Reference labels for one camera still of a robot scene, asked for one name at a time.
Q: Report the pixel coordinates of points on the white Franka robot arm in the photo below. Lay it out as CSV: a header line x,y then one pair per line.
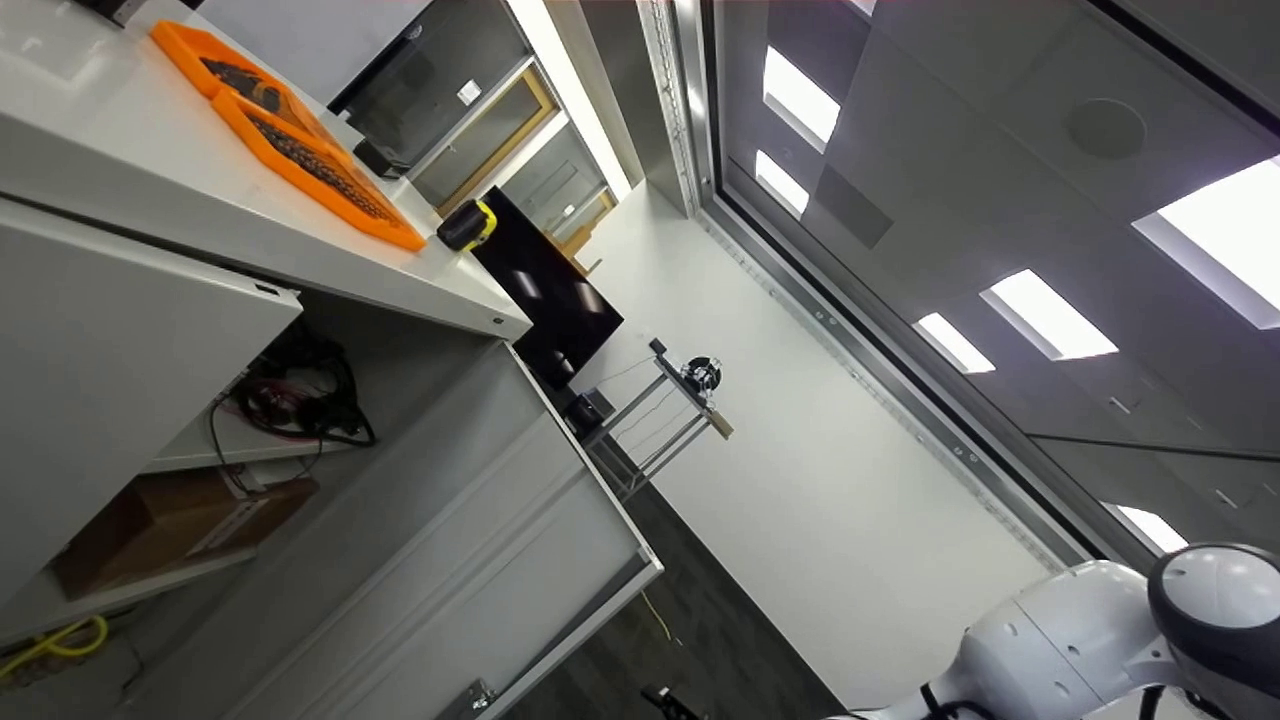
x,y
1067,643

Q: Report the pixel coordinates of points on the white cabinet countertop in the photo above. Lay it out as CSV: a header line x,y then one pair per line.
x,y
82,134

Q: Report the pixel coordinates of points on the black box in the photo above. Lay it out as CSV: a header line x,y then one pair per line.
x,y
586,408

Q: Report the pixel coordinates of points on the black monitor screen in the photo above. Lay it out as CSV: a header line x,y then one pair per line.
x,y
544,305

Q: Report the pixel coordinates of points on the black and yellow device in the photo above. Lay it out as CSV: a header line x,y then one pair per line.
x,y
467,224

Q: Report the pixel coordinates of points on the rectangular ceiling light panel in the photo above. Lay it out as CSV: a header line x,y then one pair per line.
x,y
1051,317
953,342
1222,242
783,180
800,94
1147,524

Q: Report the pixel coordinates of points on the wooden framed glass panel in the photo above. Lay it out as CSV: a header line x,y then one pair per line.
x,y
508,151

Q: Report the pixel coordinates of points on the orange hexagonal tray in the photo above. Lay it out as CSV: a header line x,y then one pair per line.
x,y
176,45
394,233

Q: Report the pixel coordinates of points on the small black device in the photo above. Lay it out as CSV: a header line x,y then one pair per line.
x,y
379,163

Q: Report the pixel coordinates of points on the brown cardboard box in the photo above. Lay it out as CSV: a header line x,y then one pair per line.
x,y
173,524

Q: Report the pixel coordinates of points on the round dark ceiling speaker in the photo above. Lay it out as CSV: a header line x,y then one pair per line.
x,y
1106,128

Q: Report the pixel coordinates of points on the black camera on stand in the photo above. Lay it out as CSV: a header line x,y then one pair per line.
x,y
700,372

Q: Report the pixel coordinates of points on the metal frame stand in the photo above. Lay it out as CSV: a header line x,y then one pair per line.
x,y
707,408

